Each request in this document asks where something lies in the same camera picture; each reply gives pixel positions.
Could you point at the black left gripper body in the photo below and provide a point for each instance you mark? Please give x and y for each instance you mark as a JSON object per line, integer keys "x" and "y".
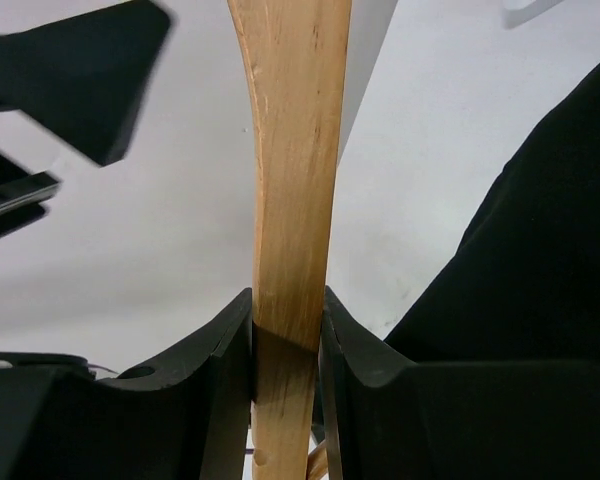
{"x": 84, "y": 78}

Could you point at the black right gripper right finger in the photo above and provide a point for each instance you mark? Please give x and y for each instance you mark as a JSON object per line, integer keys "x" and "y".
{"x": 370, "y": 408}

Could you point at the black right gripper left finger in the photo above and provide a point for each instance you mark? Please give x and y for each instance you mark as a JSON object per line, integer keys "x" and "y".
{"x": 184, "y": 413}

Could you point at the black trousers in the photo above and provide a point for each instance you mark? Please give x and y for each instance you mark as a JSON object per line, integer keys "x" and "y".
{"x": 524, "y": 282}

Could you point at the wooden clothes hanger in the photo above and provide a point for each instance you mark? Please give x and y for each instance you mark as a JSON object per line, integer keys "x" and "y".
{"x": 294, "y": 55}

